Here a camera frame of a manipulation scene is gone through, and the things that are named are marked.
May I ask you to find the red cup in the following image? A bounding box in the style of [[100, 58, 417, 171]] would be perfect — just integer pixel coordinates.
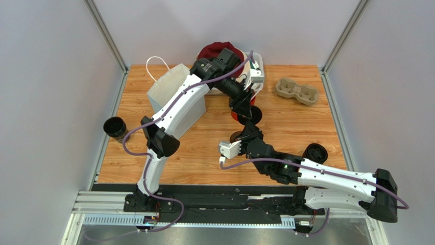
[[231, 98, 256, 122]]

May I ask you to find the translucent dark plastic cup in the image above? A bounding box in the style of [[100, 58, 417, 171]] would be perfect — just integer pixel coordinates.
[[230, 131, 242, 143]]

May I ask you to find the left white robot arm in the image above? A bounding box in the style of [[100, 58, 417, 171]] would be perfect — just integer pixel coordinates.
[[124, 48, 259, 212]]

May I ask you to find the white plastic basket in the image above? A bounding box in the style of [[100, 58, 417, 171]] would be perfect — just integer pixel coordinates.
[[236, 53, 265, 96]]

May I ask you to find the bottom pulp cup carrier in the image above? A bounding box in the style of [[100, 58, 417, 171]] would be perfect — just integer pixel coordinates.
[[275, 78, 320, 106]]

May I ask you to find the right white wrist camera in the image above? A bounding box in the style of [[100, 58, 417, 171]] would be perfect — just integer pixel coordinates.
[[218, 140, 241, 163]]

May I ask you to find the black plastic cup lid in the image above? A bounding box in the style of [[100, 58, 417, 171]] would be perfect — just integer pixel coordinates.
[[236, 105, 263, 125]]

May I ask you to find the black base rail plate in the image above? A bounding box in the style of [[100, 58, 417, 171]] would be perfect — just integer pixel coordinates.
[[91, 184, 326, 225]]

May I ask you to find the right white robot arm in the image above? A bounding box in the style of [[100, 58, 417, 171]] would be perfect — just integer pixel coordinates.
[[230, 122, 399, 223]]

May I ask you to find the maroon bucket hat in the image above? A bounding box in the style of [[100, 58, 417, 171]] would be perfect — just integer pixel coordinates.
[[196, 42, 245, 61]]

